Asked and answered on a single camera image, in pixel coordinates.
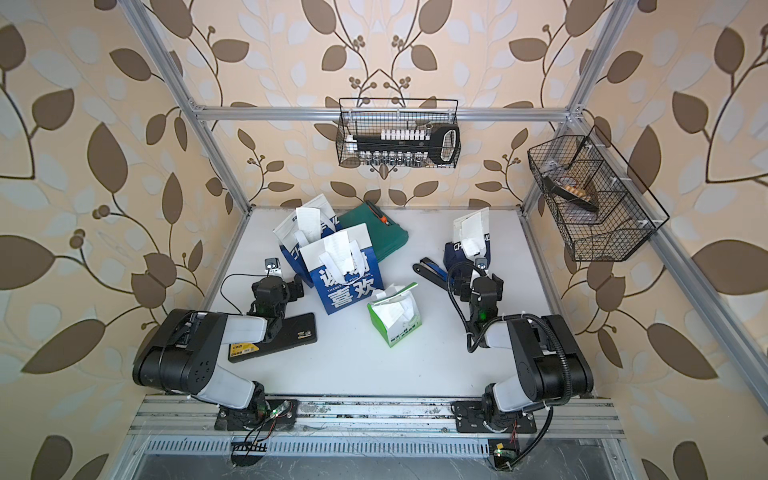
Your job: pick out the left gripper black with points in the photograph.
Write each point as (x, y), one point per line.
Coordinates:
(295, 292)

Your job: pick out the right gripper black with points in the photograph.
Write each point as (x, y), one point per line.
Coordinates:
(463, 287)

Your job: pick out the dark blue bag white handles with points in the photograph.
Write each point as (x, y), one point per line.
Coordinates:
(470, 239)

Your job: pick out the green white bag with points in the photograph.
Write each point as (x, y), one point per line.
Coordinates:
(394, 312)

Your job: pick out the blue stapler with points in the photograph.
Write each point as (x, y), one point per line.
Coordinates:
(432, 272)

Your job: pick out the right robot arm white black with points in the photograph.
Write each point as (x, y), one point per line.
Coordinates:
(549, 366)

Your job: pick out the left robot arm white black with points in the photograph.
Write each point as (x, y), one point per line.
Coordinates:
(182, 355)

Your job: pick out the black box yellow label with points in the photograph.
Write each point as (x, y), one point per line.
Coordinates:
(296, 331)

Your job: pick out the orange black utility knife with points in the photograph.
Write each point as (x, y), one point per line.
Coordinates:
(378, 213)

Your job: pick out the black tool set in basket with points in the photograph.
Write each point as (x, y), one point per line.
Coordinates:
(429, 145)

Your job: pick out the dark object in right basket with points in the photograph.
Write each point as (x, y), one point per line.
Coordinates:
(575, 196)

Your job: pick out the black wire basket right wall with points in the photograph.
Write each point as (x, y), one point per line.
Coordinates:
(629, 213)

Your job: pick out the black wire basket wall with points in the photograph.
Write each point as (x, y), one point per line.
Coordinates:
(629, 213)
(366, 114)

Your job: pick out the black wire basket back wall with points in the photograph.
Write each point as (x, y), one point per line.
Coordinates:
(366, 114)

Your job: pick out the aluminium frame rail base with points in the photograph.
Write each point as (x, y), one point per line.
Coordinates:
(578, 439)

